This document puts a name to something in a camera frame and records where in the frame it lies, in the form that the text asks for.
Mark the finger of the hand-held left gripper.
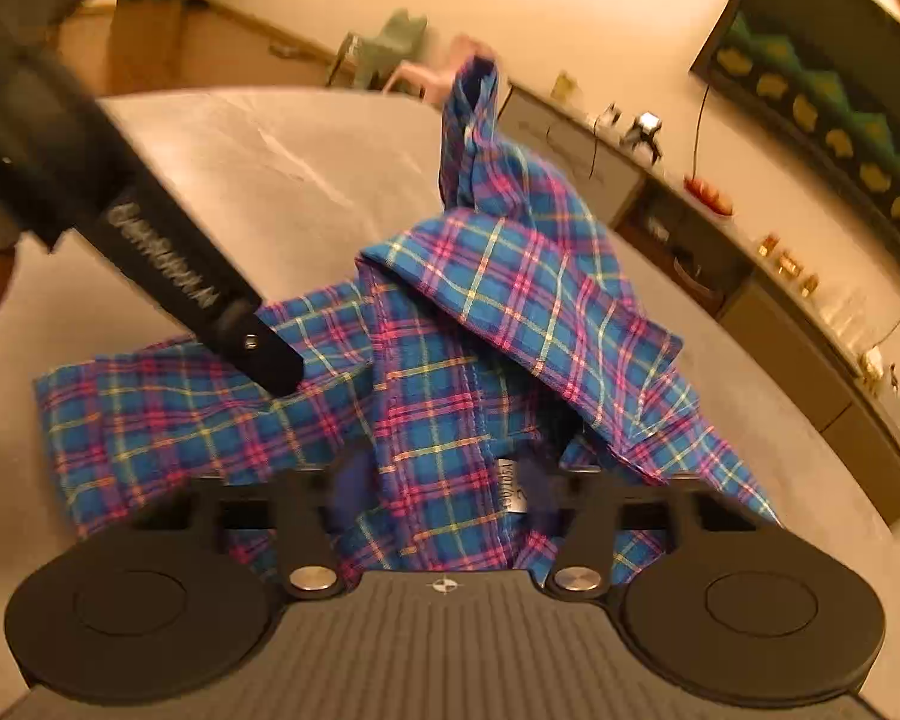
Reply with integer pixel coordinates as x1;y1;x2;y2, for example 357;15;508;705
211;298;305;396

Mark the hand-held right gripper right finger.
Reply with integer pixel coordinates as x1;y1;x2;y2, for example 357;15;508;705
529;463;758;602

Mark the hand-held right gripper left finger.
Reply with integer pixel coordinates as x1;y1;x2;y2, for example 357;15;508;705
131;465;361;602

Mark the blue plaid shirt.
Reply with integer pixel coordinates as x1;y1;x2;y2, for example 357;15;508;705
34;52;786;595

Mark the long low cabinet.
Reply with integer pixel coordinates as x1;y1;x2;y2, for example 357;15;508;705
497;81;900;524

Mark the green plastic chair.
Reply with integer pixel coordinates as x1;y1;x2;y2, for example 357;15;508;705
328;9;430;89

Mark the pink plastic chair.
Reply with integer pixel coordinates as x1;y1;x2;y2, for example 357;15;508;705
388;34;497;104

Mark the plate of fruit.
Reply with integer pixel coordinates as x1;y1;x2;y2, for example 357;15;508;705
682;175;736;217

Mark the small black device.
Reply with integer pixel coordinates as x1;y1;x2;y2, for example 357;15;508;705
624;112;665;164

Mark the black cable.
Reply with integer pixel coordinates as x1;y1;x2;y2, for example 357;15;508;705
546;114;608;182

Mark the television cable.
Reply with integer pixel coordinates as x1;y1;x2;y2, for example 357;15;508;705
690;82;712;181

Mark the wall television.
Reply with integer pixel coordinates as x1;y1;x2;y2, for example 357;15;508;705
688;0;900;275

